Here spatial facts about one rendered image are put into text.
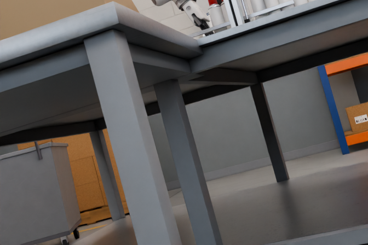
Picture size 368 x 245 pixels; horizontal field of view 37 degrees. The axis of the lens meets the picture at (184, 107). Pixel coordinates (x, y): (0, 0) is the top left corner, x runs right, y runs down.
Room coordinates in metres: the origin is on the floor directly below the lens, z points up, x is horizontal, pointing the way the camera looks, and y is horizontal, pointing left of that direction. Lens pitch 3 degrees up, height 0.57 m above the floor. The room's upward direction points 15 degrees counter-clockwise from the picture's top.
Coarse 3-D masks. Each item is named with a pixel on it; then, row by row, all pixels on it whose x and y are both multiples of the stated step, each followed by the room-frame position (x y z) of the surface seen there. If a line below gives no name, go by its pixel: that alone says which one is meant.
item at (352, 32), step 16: (320, 0) 1.43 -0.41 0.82; (336, 0) 1.41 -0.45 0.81; (272, 16) 1.47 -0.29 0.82; (288, 16) 1.45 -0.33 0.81; (224, 32) 1.51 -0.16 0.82; (240, 32) 1.50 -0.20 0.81; (336, 32) 2.12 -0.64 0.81; (352, 32) 2.27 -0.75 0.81; (288, 48) 2.21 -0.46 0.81; (304, 48) 2.39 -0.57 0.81; (320, 48) 2.59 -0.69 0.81; (240, 64) 2.32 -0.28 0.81; (256, 64) 2.51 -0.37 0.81; (272, 64) 2.73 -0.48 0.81; (144, 96) 2.58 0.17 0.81; (96, 112) 2.73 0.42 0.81; (32, 128) 2.64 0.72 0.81
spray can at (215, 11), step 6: (210, 0) 2.16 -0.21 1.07; (216, 0) 2.17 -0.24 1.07; (210, 6) 2.16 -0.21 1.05; (216, 6) 2.15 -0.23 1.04; (210, 12) 2.16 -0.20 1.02; (216, 12) 2.15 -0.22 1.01; (210, 18) 2.18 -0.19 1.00; (216, 18) 2.15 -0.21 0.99; (222, 18) 2.16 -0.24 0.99; (216, 24) 2.15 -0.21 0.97; (216, 30) 2.16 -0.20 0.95; (222, 30) 2.15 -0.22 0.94
